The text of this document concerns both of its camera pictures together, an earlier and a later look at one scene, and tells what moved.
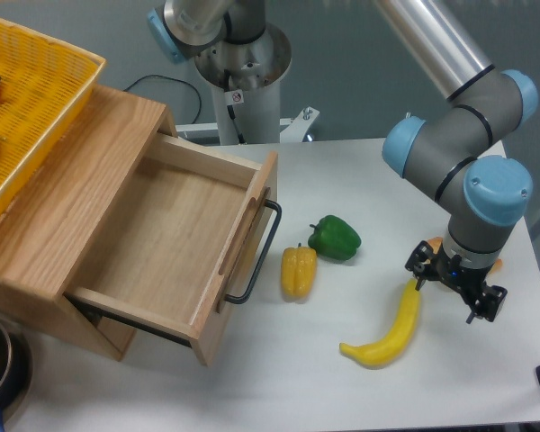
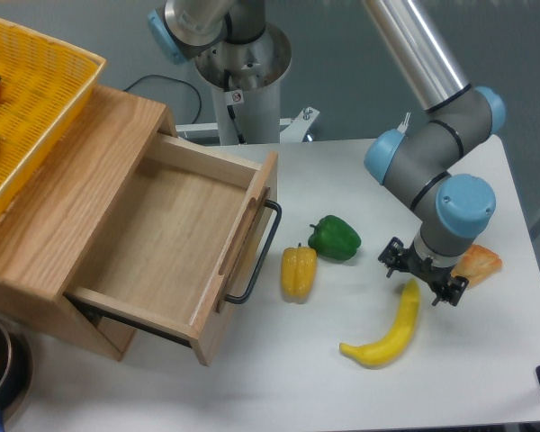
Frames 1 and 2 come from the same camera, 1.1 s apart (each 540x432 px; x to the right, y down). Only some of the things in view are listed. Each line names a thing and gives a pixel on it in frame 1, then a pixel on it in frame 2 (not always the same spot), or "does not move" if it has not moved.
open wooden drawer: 175,257 does not move
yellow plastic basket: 44,85 does not move
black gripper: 465,279 → 394,253
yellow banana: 383,350 does not move
